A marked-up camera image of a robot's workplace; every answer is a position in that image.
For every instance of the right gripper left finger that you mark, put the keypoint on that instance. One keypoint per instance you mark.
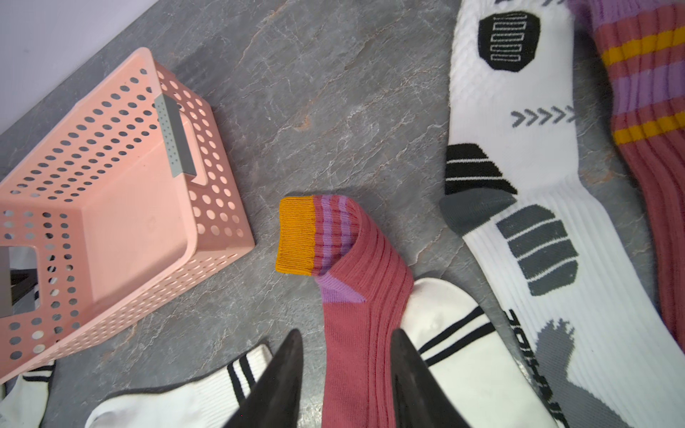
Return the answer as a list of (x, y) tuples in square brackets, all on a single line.
[(275, 399)]

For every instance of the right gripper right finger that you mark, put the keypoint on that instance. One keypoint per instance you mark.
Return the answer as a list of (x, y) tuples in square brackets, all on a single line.
[(418, 399)]

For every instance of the white sock two black stripes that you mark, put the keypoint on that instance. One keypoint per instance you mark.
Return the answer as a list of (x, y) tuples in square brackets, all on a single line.
[(207, 402)]

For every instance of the white striped sock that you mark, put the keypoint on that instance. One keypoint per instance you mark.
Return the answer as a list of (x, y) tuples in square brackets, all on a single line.
[(25, 405), (468, 358)]

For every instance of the magenta purple yellow-cuff sock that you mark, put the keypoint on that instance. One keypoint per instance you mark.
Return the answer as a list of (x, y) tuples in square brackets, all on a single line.
[(365, 286)]

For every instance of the white sport sock right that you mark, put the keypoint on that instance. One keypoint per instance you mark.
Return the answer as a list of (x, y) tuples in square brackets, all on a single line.
[(591, 338)]

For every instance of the pink perforated plastic basket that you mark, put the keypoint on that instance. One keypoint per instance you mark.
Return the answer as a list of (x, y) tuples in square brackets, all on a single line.
[(128, 202)]

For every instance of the magenta striped sock far right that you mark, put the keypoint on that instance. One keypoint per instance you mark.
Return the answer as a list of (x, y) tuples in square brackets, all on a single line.
[(641, 44)]

